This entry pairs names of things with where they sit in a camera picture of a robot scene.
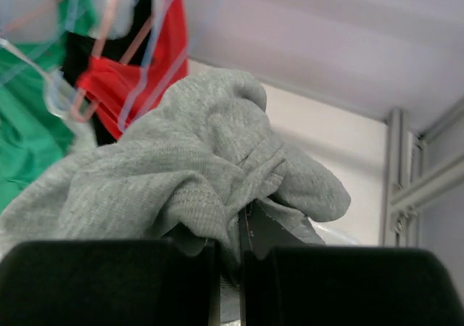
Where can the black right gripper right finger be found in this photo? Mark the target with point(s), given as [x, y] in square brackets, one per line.
[287, 282]

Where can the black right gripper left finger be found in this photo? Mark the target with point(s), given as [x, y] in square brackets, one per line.
[144, 282]

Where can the grey tank top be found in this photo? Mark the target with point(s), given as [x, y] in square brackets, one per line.
[198, 159]

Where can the red tank top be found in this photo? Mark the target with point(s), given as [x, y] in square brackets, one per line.
[119, 92]

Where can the black tank top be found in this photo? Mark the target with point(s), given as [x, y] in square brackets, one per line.
[78, 49]

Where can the green tank top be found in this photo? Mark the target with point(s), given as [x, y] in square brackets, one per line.
[32, 138]

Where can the white tank top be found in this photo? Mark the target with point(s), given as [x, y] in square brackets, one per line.
[121, 14]

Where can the white plastic basket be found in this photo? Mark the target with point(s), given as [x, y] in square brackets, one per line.
[334, 237]

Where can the aluminium frame structure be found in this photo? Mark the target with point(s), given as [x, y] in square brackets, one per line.
[415, 175]

